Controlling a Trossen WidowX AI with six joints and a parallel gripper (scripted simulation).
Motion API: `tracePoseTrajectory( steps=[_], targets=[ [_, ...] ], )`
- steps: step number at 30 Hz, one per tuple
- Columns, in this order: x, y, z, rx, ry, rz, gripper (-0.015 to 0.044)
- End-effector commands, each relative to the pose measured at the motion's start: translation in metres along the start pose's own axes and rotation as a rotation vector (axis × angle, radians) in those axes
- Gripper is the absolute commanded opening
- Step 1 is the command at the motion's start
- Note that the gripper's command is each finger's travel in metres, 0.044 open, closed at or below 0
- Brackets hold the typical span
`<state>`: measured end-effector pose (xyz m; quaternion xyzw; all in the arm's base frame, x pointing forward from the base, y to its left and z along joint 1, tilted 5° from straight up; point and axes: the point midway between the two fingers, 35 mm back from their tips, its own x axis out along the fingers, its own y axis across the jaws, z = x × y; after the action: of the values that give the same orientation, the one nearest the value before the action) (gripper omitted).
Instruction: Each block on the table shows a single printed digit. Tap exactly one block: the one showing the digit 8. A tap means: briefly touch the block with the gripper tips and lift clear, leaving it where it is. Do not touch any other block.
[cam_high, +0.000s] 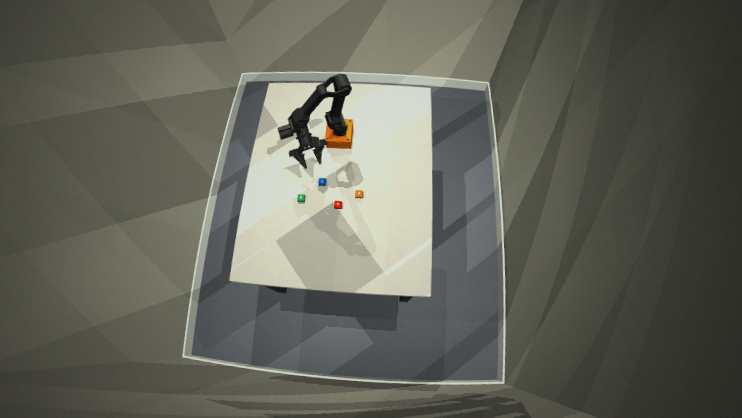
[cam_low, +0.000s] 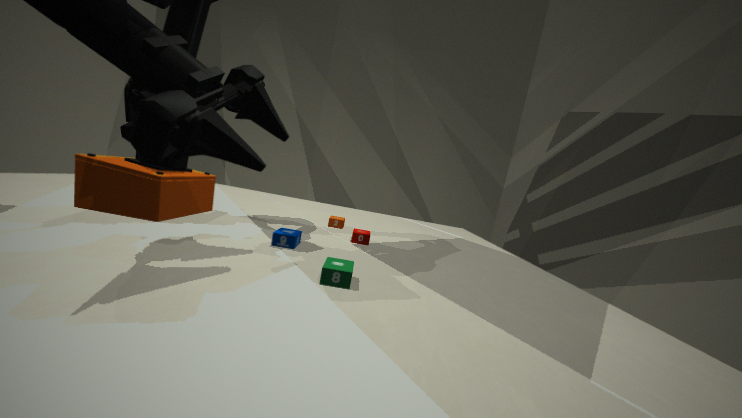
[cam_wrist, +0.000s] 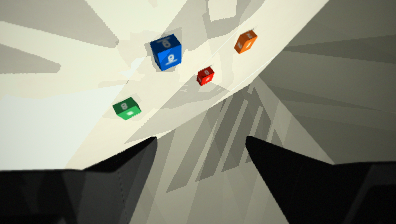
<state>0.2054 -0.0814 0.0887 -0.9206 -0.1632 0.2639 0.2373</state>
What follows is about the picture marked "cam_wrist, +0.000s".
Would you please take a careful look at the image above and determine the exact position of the green block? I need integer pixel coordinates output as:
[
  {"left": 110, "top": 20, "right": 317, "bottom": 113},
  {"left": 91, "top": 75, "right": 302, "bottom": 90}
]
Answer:
[{"left": 113, "top": 97, "right": 141, "bottom": 120}]

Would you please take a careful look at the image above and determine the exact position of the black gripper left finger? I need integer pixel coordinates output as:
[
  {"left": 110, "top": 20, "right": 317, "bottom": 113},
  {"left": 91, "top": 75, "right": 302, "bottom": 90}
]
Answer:
[{"left": 0, "top": 136, "right": 158, "bottom": 224}]

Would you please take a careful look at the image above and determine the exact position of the red block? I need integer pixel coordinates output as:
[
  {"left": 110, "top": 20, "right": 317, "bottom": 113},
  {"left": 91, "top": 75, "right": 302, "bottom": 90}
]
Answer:
[{"left": 197, "top": 66, "right": 214, "bottom": 86}]

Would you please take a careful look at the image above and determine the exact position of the orange block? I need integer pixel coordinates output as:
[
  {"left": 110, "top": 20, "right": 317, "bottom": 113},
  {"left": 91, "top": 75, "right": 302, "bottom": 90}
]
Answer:
[{"left": 234, "top": 30, "right": 257, "bottom": 54}]

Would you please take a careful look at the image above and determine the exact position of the blue block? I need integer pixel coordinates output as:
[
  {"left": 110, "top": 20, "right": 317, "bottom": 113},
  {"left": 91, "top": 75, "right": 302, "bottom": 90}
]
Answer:
[{"left": 150, "top": 34, "right": 182, "bottom": 71}]

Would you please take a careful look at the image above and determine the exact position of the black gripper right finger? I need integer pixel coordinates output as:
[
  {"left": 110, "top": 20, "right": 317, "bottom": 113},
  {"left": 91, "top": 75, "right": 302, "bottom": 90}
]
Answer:
[{"left": 245, "top": 136, "right": 396, "bottom": 224}]

